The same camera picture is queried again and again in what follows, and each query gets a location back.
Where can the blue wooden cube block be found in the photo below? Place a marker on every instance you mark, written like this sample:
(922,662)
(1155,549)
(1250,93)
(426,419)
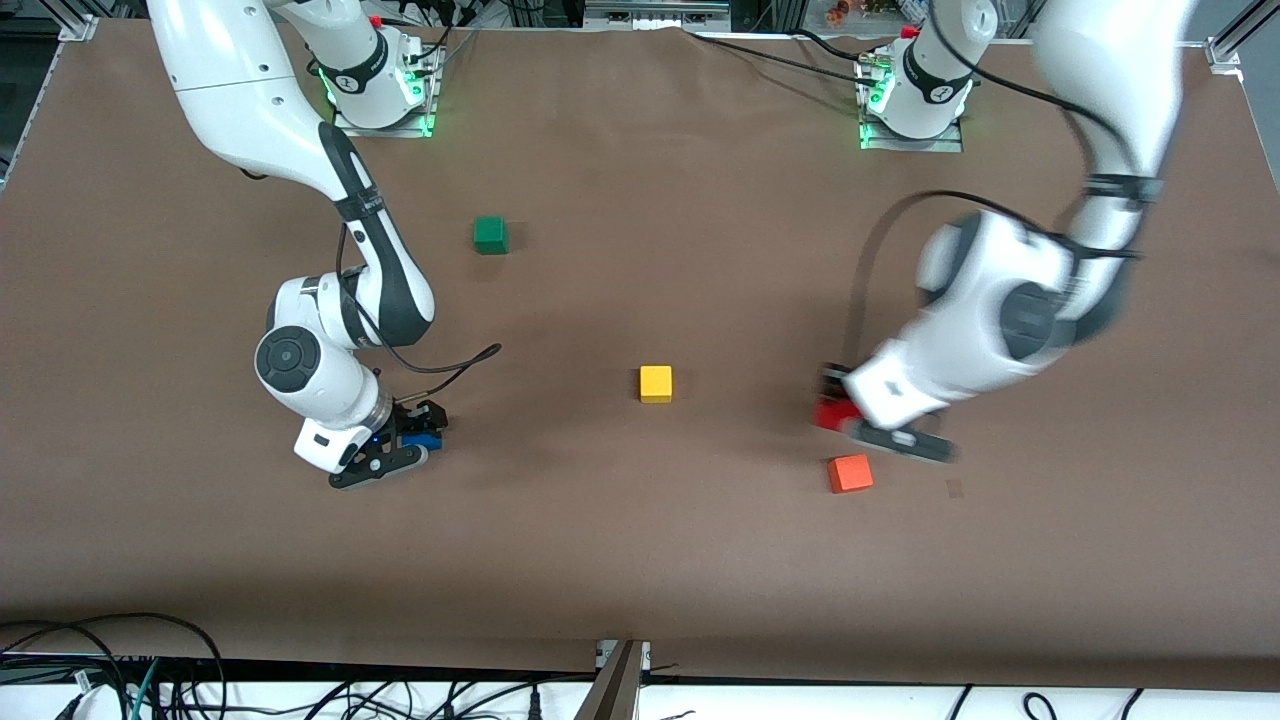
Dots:
(424,440)

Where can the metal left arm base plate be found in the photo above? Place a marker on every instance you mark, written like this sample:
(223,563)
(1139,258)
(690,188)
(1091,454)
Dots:
(910,144)

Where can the grey slanted metal post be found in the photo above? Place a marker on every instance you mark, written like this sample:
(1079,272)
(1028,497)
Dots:
(612,695)

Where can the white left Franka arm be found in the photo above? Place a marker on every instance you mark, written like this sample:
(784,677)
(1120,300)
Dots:
(1000,290)

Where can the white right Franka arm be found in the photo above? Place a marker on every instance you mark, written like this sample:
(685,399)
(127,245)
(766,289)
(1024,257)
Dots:
(250,90)

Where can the aluminium frame corner bracket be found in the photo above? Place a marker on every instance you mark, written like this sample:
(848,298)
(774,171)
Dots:
(1225,53)
(80,28)

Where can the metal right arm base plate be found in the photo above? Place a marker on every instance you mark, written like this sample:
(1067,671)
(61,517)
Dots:
(400,126)

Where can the small metal edge bracket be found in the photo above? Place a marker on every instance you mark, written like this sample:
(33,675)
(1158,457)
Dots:
(640,652)

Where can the aluminium table edge rail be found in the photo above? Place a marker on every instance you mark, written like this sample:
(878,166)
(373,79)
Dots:
(1268,130)
(28,100)

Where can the orange wooden cube block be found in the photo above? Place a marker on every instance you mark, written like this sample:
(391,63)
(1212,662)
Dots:
(850,473)

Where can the yellow wooden cube block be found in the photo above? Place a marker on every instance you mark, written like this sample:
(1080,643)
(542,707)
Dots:
(656,383)

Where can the green wooden cube block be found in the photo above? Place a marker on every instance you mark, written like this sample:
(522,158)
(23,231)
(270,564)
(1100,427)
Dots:
(490,235)

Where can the red wooden cube block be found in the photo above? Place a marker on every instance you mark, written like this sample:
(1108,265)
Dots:
(828,413)

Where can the grey background device box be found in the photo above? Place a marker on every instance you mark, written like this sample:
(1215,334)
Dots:
(650,12)

